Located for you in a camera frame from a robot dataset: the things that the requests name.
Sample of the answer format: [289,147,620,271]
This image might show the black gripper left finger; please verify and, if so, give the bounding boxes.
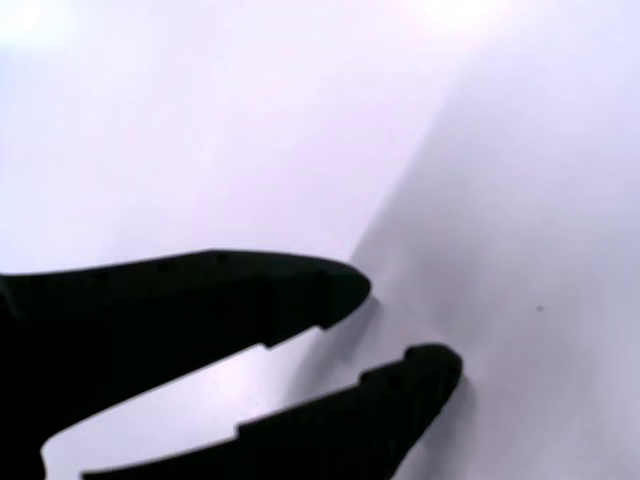
[0,248,373,451]

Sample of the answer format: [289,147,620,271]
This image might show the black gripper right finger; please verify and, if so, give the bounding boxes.
[79,342,464,480]

